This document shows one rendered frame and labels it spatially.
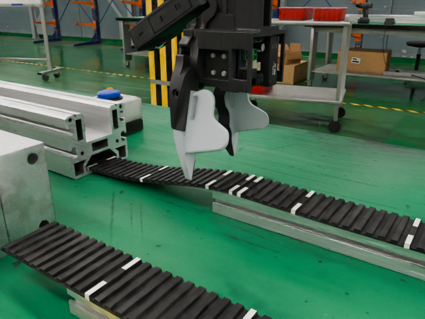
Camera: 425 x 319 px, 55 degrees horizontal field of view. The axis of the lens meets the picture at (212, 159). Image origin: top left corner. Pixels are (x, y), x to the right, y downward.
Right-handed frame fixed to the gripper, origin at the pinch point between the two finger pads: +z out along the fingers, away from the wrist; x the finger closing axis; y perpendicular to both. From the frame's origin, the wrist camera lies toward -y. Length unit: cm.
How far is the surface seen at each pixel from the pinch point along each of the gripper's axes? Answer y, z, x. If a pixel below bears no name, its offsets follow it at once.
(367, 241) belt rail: 18.5, 3.5, -2.0
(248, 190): 6.1, 2.1, -1.2
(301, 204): 12.0, 2.1, -1.1
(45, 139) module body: -22.8, 0.8, -4.9
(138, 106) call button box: -25.9, 1.0, 16.0
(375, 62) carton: -88, 49, 474
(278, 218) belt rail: 9.8, 4.2, -1.4
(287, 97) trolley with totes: -110, 57, 276
